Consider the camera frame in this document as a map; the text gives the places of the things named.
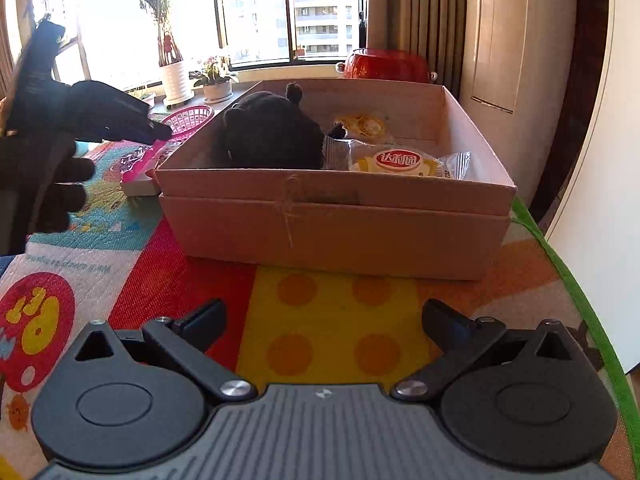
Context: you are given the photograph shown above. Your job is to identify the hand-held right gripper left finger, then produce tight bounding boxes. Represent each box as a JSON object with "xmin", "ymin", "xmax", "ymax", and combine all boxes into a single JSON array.
[{"xmin": 74, "ymin": 298, "xmax": 257, "ymax": 406}]

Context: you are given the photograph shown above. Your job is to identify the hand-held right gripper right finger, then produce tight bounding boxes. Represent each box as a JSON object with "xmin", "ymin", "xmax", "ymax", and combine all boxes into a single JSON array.
[{"xmin": 391, "ymin": 298, "xmax": 573, "ymax": 405}]

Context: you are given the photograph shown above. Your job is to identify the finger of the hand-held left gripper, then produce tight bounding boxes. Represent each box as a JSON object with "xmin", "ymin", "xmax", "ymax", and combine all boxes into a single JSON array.
[{"xmin": 72, "ymin": 80, "xmax": 174, "ymax": 144}]

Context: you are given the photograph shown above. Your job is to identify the pink plastic basket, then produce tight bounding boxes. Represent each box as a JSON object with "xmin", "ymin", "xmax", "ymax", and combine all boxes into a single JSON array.
[{"xmin": 159, "ymin": 105, "xmax": 216, "ymax": 142}]

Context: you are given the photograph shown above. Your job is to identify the pink cardboard box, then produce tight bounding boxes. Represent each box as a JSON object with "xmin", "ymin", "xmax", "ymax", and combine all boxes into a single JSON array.
[{"xmin": 155, "ymin": 78, "xmax": 517, "ymax": 282}]

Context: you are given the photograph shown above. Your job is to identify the black plush toy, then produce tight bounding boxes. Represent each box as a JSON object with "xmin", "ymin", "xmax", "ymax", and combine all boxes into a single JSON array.
[{"xmin": 222, "ymin": 82, "xmax": 326, "ymax": 171}]

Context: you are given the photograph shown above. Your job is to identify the clear yellow cake packet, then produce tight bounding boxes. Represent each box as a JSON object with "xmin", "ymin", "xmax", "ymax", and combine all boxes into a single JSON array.
[{"xmin": 322, "ymin": 137, "xmax": 472, "ymax": 181}]

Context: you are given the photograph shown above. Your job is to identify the yellow toy block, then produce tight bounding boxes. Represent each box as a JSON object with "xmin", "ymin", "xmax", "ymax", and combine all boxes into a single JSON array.
[{"xmin": 332, "ymin": 114, "xmax": 393, "ymax": 142}]

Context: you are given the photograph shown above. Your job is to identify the person's left hand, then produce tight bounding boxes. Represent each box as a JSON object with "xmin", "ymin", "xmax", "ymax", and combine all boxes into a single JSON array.
[{"xmin": 0, "ymin": 132, "xmax": 97, "ymax": 256}]

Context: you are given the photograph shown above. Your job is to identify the white basin planter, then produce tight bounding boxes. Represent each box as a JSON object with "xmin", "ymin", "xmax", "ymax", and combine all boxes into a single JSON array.
[{"xmin": 125, "ymin": 87, "xmax": 157, "ymax": 109}]

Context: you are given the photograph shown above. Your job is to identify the tall plant in white pot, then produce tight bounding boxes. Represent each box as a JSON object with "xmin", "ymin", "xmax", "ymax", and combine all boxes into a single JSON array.
[{"xmin": 116, "ymin": 0, "xmax": 193, "ymax": 107}]

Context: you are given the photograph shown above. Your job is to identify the small flowering potted plant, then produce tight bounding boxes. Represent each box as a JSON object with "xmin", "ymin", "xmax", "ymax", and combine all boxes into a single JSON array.
[{"xmin": 192, "ymin": 52, "xmax": 240, "ymax": 105}]

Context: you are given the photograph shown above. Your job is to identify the colourful play mat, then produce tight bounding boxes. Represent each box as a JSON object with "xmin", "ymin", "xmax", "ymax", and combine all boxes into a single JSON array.
[{"xmin": 0, "ymin": 140, "xmax": 640, "ymax": 480}]

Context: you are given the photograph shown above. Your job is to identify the white panel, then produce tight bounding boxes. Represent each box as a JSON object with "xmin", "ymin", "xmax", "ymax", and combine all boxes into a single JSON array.
[{"xmin": 542, "ymin": 0, "xmax": 640, "ymax": 376}]

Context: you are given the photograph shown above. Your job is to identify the red round bin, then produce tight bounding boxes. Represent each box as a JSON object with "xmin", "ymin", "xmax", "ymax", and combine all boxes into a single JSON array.
[{"xmin": 336, "ymin": 48, "xmax": 438, "ymax": 84}]

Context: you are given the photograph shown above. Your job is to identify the cream standing air conditioner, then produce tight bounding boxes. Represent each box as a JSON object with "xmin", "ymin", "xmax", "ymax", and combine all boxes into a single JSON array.
[{"xmin": 457, "ymin": 0, "xmax": 581, "ymax": 201}]

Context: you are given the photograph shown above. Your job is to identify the beige curtain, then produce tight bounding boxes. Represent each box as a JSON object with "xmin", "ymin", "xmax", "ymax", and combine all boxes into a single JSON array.
[{"xmin": 367, "ymin": 0, "xmax": 476, "ymax": 106}]

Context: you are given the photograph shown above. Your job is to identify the black window frame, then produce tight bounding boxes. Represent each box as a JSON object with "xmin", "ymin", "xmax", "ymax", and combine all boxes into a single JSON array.
[{"xmin": 212, "ymin": 0, "xmax": 369, "ymax": 72}]

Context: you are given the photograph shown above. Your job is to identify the brown wooden frame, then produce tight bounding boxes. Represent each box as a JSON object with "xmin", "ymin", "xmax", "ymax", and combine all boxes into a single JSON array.
[{"xmin": 529, "ymin": 0, "xmax": 612, "ymax": 223}]

